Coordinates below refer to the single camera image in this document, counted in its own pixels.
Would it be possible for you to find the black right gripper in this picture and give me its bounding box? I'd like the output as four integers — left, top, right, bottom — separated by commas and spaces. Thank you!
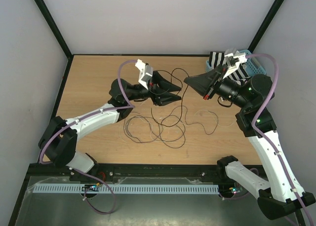
185, 63, 250, 110

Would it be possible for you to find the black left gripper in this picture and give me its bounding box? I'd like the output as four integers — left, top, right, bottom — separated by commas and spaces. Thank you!
126, 71, 182, 106

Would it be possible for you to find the white wire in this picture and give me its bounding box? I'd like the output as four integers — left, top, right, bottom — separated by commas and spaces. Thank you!
119, 109, 237, 144

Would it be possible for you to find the grey wire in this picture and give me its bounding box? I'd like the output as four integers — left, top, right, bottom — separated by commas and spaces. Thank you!
123, 111, 186, 148

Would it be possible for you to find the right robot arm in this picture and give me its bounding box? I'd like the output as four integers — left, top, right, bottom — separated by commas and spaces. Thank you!
184, 65, 316, 220

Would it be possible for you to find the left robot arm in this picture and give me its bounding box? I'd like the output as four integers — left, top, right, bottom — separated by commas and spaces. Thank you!
39, 71, 182, 181

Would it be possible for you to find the black white striped cloth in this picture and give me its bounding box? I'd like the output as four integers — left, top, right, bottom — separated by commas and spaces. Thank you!
205, 48, 251, 84

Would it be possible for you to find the light blue perforated basket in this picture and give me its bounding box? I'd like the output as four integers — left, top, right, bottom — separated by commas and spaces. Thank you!
205, 51, 267, 76

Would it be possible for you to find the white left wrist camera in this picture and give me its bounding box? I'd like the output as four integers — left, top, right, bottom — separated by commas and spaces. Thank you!
135, 59, 153, 90

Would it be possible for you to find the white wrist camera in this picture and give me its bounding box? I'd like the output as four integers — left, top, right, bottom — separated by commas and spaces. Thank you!
135, 59, 153, 90
223, 48, 247, 78

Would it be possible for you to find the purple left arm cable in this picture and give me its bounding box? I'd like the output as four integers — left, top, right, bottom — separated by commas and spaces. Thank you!
39, 60, 139, 215

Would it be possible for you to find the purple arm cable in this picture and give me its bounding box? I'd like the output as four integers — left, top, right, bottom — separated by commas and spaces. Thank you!
39, 60, 139, 215
222, 53, 313, 226

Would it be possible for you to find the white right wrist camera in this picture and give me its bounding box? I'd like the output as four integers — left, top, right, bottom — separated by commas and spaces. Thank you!
223, 48, 247, 78

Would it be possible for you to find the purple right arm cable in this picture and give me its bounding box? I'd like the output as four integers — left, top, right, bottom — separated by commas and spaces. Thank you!
222, 53, 313, 226

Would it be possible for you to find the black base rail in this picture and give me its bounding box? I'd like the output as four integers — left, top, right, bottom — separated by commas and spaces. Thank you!
69, 163, 246, 184

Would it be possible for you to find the light blue slotted cable duct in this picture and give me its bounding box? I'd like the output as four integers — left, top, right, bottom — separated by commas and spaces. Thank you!
32, 184, 218, 195

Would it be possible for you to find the black cage frame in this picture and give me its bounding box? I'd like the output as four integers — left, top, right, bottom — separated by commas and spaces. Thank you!
0, 0, 316, 226

